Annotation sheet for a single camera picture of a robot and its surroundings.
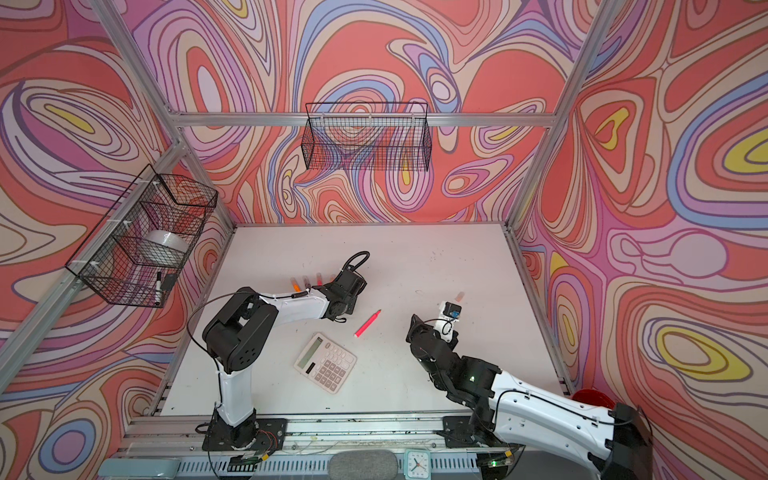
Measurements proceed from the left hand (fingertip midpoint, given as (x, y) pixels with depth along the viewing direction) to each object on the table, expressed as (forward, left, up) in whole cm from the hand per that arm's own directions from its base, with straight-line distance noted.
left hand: (347, 295), depth 99 cm
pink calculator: (-23, +4, +1) cm, 23 cm away
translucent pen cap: (-1, -38, 0) cm, 38 cm away
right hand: (-18, -24, +13) cm, 32 cm away
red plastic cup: (-35, -61, +13) cm, 71 cm away
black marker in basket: (-13, +43, +25) cm, 51 cm away
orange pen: (+4, +18, 0) cm, 18 cm away
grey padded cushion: (-47, -8, +4) cm, 48 cm away
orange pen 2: (+7, +6, 0) cm, 9 cm away
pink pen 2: (-10, -8, 0) cm, 13 cm away
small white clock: (-47, -20, +2) cm, 51 cm away
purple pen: (+5, +15, 0) cm, 15 cm away
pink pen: (+6, +10, 0) cm, 12 cm away
